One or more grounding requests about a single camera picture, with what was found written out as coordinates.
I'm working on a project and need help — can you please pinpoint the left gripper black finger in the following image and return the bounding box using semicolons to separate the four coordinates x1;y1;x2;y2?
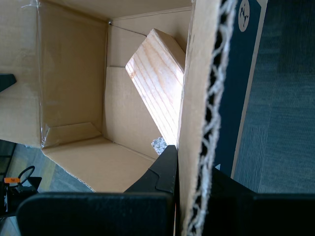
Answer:
0;73;17;93

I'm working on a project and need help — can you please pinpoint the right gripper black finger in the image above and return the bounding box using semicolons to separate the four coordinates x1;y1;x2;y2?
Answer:
203;168;315;236
16;145;178;236

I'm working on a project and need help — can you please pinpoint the brown cardboard box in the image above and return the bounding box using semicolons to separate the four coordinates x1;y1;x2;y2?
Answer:
0;0;269;236

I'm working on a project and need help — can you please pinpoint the small speckled pinkish rock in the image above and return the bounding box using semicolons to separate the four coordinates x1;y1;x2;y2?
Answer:
151;137;168;155

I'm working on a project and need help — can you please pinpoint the light wooden block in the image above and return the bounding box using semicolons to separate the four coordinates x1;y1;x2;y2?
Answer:
125;28;186;146

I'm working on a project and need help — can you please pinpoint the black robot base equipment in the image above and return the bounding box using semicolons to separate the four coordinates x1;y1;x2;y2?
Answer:
0;176;42;218

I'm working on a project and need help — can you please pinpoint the black looped cable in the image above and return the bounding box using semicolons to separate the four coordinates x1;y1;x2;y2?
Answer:
18;165;36;185

